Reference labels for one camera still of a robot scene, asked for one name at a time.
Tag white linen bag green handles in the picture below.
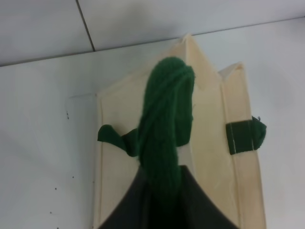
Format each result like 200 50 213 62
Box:
97 35 266 229

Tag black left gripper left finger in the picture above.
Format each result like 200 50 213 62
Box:
99 168 152 229

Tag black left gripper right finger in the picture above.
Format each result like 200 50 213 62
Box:
152 166 237 229

